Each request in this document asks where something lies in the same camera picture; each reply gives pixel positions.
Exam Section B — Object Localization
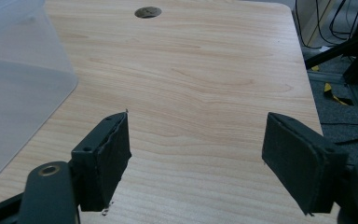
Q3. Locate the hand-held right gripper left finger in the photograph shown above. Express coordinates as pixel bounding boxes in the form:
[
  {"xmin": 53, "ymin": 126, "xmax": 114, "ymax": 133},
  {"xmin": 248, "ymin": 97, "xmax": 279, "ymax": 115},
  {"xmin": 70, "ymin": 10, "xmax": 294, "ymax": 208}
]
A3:
[{"xmin": 69, "ymin": 111, "xmax": 133, "ymax": 213}]

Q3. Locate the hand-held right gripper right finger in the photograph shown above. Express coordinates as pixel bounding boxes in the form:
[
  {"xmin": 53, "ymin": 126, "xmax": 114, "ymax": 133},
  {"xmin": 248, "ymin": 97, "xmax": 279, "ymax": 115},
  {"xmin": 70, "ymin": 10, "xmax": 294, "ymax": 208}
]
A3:
[{"xmin": 261, "ymin": 111, "xmax": 350, "ymax": 217}]

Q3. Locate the clear plastic storage box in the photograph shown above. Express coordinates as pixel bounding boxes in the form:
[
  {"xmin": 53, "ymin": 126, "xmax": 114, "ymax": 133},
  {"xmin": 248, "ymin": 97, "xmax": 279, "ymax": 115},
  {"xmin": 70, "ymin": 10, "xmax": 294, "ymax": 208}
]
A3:
[{"xmin": 0, "ymin": 0, "xmax": 79, "ymax": 192}]

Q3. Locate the yellow black floor tape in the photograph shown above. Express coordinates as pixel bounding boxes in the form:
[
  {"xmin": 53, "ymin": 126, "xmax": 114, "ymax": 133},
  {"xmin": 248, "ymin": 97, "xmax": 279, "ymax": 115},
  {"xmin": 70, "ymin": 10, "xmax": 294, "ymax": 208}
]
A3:
[{"xmin": 310, "ymin": 64, "xmax": 354, "ymax": 106}]

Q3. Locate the black floor cable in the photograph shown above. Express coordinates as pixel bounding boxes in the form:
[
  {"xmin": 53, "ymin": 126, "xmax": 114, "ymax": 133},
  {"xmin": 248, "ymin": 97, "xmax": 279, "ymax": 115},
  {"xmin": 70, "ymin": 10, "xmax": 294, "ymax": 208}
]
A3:
[{"xmin": 320, "ymin": 121, "xmax": 358, "ymax": 146}]

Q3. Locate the hanging black cable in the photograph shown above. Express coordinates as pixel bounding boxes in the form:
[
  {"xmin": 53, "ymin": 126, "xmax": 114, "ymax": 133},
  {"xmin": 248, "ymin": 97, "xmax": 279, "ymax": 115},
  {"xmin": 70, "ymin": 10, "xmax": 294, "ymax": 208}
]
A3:
[{"xmin": 294, "ymin": 0, "xmax": 358, "ymax": 49}]

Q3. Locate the round table cable hole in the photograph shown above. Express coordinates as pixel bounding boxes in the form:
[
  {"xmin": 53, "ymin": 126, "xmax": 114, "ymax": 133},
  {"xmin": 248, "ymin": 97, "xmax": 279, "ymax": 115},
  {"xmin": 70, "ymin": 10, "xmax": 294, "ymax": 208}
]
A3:
[{"xmin": 134, "ymin": 6, "xmax": 162, "ymax": 19}]

